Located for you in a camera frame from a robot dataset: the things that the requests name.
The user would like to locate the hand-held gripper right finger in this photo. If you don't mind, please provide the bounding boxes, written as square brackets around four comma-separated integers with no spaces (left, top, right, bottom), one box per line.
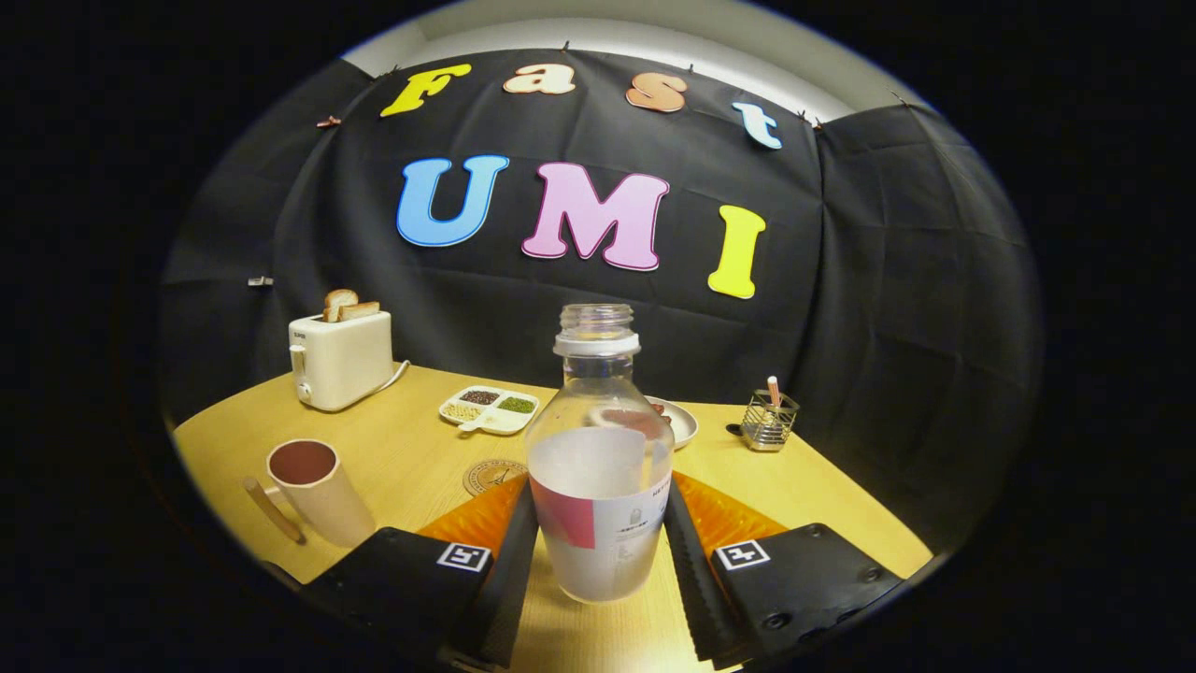
[662,470,905,670]

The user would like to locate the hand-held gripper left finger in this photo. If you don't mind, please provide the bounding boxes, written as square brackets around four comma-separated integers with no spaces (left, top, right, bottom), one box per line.
[299,472,541,670]

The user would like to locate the round wooden coaster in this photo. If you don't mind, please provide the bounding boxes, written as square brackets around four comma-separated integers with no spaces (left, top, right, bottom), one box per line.
[463,459,529,498]

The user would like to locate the clear juice bottle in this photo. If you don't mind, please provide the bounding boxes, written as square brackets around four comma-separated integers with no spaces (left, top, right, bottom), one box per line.
[523,303,676,605]

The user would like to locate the cream cup with wooden handle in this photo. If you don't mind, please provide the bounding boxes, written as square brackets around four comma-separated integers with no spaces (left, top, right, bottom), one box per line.
[243,439,377,549]

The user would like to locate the wooden table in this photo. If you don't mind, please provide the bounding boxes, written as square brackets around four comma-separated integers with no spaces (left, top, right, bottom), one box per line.
[173,363,935,673]

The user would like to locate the white round plate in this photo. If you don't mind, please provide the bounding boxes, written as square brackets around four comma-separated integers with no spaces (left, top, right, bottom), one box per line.
[645,395,699,451]

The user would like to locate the white divided dish with beans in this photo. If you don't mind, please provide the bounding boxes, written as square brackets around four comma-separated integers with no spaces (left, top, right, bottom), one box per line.
[439,385,541,437]

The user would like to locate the cream toaster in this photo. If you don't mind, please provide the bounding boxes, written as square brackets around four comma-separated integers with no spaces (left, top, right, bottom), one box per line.
[288,310,395,412]

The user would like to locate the metal wire holder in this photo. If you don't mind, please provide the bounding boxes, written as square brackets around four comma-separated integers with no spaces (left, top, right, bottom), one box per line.
[741,390,801,453]

